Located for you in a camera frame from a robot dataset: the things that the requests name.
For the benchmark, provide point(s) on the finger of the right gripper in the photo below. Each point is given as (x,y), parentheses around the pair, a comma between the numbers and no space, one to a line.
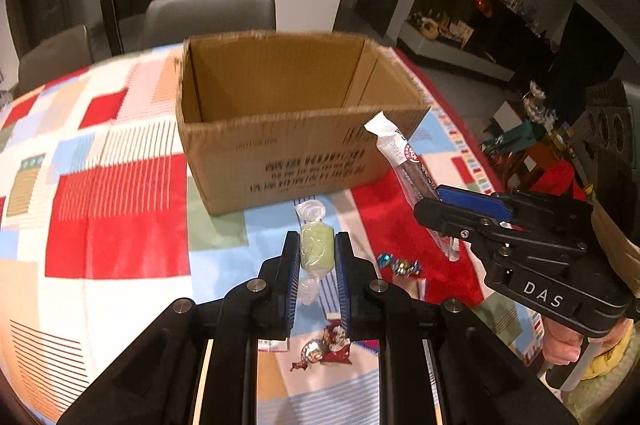
(470,199)
(475,222)

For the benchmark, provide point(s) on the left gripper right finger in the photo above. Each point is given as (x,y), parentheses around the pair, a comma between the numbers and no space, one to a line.
(437,363)

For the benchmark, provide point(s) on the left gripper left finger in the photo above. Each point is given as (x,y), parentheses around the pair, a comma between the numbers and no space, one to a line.
(197,363)

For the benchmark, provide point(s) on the dark haw roll snack bar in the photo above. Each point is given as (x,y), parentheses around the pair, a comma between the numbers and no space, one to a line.
(415,181)

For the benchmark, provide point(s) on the blue foil candy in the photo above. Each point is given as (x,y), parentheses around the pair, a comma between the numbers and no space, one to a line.
(399,266)

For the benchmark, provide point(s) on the green candy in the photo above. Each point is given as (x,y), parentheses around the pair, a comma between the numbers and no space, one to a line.
(316,248)

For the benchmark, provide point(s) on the red foil candy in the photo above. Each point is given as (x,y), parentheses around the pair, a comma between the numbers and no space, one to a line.
(332,347)

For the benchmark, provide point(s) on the person's right hand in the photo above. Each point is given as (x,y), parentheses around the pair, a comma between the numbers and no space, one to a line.
(562,345)

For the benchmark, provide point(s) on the white low cabinet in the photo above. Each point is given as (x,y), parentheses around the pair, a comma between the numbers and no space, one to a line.
(441,52)

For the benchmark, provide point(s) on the brown cardboard box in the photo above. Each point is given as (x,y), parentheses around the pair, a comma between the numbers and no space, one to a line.
(267,117)

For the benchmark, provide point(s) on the grey chair near door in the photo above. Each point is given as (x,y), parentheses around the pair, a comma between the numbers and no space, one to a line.
(58,55)

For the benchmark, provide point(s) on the grey chair behind box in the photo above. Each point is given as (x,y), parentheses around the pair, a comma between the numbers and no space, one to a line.
(173,21)

